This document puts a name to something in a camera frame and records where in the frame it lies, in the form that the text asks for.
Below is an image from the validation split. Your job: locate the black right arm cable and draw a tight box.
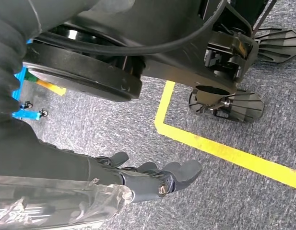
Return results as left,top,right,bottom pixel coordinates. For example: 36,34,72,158
34,0,228,56

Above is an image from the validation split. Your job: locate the black robot foot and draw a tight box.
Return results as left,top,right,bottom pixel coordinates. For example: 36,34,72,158
188,89,265,124
253,28,296,63

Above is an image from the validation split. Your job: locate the black robot left foot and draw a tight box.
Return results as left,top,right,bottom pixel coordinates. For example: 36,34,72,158
253,28,296,63

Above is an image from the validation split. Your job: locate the blue metal shelf rack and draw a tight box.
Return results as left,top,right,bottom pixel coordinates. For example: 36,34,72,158
11,39,48,121

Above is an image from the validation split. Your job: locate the yellow floor tape square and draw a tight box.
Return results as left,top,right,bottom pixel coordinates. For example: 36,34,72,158
154,80,296,191

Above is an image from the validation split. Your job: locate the black robot right foot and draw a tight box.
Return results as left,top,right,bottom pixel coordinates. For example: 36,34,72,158
188,89,265,124

